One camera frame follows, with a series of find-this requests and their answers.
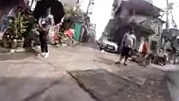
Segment grey concrete road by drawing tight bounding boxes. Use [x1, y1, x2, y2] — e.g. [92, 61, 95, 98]
[0, 31, 179, 101]

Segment person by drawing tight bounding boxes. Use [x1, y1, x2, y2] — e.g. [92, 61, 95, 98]
[114, 25, 139, 68]
[138, 38, 152, 68]
[26, 0, 68, 61]

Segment utility pole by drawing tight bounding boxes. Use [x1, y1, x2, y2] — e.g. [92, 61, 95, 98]
[84, 0, 96, 19]
[157, 0, 176, 55]

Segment grey concrete building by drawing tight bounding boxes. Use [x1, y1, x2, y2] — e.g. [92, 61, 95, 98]
[100, 0, 169, 59]

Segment motorcycle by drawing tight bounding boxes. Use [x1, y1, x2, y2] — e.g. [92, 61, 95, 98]
[151, 50, 170, 67]

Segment potted green plants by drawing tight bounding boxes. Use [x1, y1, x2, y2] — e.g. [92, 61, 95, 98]
[0, 6, 44, 53]

